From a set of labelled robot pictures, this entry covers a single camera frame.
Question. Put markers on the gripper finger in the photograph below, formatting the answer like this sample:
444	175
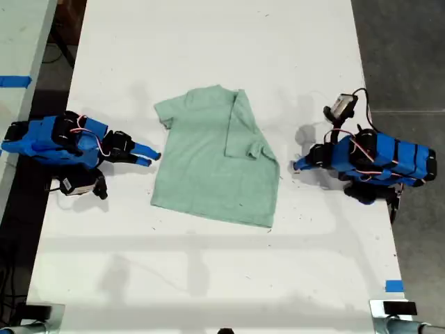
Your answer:
146	150
140	160
302	167
303	161

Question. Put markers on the pale green t-shirt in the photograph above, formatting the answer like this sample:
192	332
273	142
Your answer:
208	167

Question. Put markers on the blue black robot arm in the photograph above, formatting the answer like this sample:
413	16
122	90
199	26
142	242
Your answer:
41	139
396	156

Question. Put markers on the long blue tape strip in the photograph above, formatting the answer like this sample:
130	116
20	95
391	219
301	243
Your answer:
15	81

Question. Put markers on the white side table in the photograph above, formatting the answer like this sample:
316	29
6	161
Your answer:
21	52

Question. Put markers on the small blue tape patch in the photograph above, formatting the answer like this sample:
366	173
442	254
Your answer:
394	286

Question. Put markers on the small black box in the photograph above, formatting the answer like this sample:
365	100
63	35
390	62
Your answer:
36	310
400	308

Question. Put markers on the black camera stalk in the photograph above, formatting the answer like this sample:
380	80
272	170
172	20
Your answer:
101	186
332	121

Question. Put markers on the black camera box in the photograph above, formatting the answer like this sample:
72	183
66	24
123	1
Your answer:
342	104
78	185

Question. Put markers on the metal corner bracket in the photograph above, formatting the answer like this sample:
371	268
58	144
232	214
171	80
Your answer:
45	318
379	320

